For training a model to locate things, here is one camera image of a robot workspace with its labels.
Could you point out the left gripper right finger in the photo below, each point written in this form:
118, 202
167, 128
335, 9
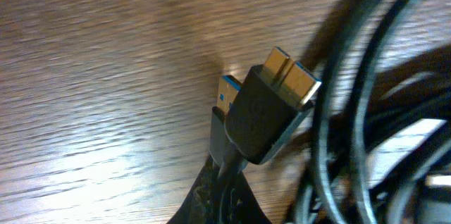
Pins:
243, 207

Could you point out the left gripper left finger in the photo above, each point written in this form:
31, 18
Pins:
198, 206

